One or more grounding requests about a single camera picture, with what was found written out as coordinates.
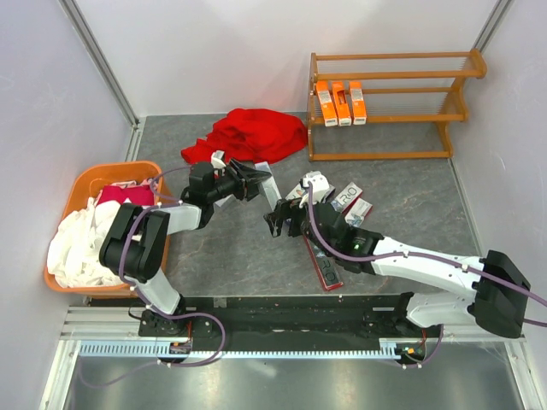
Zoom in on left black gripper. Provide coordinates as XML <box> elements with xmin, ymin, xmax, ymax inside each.
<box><xmin>207</xmin><ymin>157</ymin><xmax>271</xmax><ymax>202</ymax></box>

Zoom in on silver toothpaste box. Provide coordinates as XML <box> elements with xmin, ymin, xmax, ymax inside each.
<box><xmin>260</xmin><ymin>176</ymin><xmax>282</xmax><ymax>211</ymax></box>
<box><xmin>254</xmin><ymin>161</ymin><xmax>272</xmax><ymax>173</ymax></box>

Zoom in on orange toothpaste box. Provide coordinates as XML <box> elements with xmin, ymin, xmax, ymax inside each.
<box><xmin>349</xmin><ymin>81</ymin><xmax>368</xmax><ymax>126</ymax></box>
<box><xmin>315</xmin><ymin>81</ymin><xmax>338</xmax><ymax>126</ymax></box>

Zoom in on orange toothpaste box windowed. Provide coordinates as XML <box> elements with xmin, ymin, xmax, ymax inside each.
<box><xmin>332</xmin><ymin>81</ymin><xmax>352</xmax><ymax>126</ymax></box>

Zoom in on orange toothpaste box top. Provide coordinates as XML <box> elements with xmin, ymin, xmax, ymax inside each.
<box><xmin>349</xmin><ymin>81</ymin><xmax>368</xmax><ymax>126</ymax></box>

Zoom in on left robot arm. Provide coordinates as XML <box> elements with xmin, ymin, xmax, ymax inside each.
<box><xmin>98</xmin><ymin>160</ymin><xmax>272</xmax><ymax>336</ymax></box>

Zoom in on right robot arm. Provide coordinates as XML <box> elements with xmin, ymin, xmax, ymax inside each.
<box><xmin>264</xmin><ymin>199</ymin><xmax>530</xmax><ymax>338</ymax></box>

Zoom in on wooden two-tier shelf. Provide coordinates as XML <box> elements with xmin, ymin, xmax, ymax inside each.
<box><xmin>307</xmin><ymin>48</ymin><xmax>487</xmax><ymax>161</ymax></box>

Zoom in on purple R&O box upper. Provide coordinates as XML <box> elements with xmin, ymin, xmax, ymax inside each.
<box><xmin>285</xmin><ymin>184</ymin><xmax>307</xmax><ymax>203</ymax></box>

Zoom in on purple r&o box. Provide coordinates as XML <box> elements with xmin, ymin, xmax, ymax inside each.
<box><xmin>285</xmin><ymin>184</ymin><xmax>307</xmax><ymax>203</ymax></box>
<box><xmin>322</xmin><ymin>184</ymin><xmax>336</xmax><ymax>203</ymax></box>

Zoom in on red cloth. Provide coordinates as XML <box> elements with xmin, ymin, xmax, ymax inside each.
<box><xmin>180</xmin><ymin>108</ymin><xmax>308</xmax><ymax>164</ymax></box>

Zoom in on purple R&O box lower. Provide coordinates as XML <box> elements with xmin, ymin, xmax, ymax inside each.
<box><xmin>322</xmin><ymin>184</ymin><xmax>336</xmax><ymax>203</ymax></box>

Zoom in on red R&O box upper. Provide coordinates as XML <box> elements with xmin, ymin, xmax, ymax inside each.
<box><xmin>331</xmin><ymin>182</ymin><xmax>362</xmax><ymax>213</ymax></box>

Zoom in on red r&o box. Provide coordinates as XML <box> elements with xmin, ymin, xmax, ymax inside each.
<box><xmin>345</xmin><ymin>197</ymin><xmax>373</xmax><ymax>227</ymax></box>
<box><xmin>331</xmin><ymin>182</ymin><xmax>362</xmax><ymax>213</ymax></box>
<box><xmin>304</xmin><ymin>237</ymin><xmax>344</xmax><ymax>291</ymax></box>

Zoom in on red R&O box bottom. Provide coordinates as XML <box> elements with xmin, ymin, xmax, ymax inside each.
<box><xmin>304</xmin><ymin>237</ymin><xmax>344</xmax><ymax>291</ymax></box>

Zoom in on red R&O box right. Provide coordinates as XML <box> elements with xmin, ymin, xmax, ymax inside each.
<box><xmin>345</xmin><ymin>197</ymin><xmax>373</xmax><ymax>227</ymax></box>

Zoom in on magenta cloth in basket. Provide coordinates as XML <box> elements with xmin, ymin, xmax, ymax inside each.
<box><xmin>96</xmin><ymin>184</ymin><xmax>155</xmax><ymax>206</ymax></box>

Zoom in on white cloth in basket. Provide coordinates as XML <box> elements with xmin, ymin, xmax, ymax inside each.
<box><xmin>46</xmin><ymin>197</ymin><xmax>121</xmax><ymax>289</ymax></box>

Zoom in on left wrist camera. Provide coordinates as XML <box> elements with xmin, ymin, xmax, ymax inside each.
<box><xmin>210</xmin><ymin>150</ymin><xmax>226</xmax><ymax>178</ymax></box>

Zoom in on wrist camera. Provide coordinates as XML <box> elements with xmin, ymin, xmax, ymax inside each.
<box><xmin>210</xmin><ymin>150</ymin><xmax>226</xmax><ymax>178</ymax></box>
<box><xmin>300</xmin><ymin>171</ymin><xmax>330</xmax><ymax>207</ymax></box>

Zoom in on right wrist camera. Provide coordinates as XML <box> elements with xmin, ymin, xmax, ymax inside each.
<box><xmin>300</xmin><ymin>171</ymin><xmax>330</xmax><ymax>207</ymax></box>

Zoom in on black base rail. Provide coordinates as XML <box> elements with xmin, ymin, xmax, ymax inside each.
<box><xmin>138</xmin><ymin>292</ymin><xmax>440</xmax><ymax>350</ymax></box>

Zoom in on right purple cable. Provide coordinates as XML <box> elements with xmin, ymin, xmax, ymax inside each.
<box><xmin>305</xmin><ymin>181</ymin><xmax>547</xmax><ymax>371</ymax></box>

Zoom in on grey cable duct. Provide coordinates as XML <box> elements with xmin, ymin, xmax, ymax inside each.
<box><xmin>79</xmin><ymin>340</ymin><xmax>403</xmax><ymax>360</ymax></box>

